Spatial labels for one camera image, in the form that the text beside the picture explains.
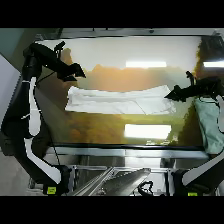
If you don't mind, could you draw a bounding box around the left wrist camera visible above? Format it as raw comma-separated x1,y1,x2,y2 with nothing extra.
53,40,67,60

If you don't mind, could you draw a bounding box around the white T-shirt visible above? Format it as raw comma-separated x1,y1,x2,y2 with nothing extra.
64,84,177,116

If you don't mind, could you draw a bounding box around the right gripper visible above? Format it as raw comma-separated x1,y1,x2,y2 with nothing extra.
164,84,188,103

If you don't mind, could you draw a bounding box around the pale green garment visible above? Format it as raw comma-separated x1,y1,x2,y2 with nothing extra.
193,96,224,156

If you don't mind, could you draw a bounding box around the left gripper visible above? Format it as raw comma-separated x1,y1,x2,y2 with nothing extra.
57,62,87,83

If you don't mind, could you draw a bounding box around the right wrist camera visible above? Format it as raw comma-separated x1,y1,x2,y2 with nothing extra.
185,70,198,89

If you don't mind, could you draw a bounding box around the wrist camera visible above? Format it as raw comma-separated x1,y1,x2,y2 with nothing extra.
185,70,198,89
53,40,67,60

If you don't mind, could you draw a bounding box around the black cable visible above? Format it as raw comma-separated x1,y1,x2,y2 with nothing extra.
137,179,156,197
33,96,63,168

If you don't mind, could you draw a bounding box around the silver frame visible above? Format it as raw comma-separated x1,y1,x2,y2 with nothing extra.
28,145,214,197

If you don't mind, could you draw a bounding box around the brown garment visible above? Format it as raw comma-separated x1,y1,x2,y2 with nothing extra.
0,130,52,158

